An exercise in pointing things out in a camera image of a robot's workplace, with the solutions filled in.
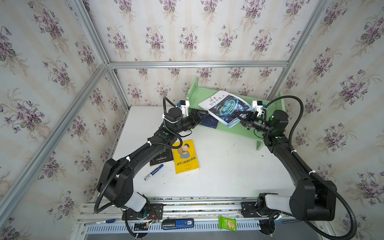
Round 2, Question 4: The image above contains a blue white marker pen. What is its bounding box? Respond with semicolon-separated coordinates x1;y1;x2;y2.
144;164;164;181

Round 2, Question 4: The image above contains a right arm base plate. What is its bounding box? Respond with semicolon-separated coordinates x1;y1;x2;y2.
241;200;282;218

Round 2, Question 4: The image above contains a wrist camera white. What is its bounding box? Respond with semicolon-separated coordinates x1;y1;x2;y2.
176;100;190;117
252;101;267;119

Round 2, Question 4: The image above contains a black book with antlers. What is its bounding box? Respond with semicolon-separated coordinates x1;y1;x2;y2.
150;149;174;166

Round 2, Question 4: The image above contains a blue black device on rail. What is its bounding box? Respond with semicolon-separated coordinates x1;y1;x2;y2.
161;219;195;231

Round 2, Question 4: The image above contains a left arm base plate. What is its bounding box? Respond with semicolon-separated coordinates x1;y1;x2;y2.
122;204;164;221

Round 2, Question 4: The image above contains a navy book yellow label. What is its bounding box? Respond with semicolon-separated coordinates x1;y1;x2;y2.
199;113;219;129

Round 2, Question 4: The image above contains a green two-tier shelf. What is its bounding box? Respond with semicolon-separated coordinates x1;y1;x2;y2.
184;76;286;151

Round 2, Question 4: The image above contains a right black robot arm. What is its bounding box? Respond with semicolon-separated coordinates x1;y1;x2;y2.
235;110;358;240

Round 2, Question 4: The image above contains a green snack packet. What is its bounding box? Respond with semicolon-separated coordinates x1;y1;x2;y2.
219;216;237;232

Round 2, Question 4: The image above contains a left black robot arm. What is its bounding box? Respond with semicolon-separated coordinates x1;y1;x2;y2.
94;101;206;214

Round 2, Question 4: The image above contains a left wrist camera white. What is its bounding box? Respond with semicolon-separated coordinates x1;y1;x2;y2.
176;100;190;117

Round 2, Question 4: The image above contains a white blue magazine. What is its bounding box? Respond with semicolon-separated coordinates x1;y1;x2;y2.
198;91;254;128

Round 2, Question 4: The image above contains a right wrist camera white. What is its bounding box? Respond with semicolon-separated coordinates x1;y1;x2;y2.
252;101;267;119

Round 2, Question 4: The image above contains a yellow cartoon book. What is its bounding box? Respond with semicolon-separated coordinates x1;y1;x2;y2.
172;140;200;174

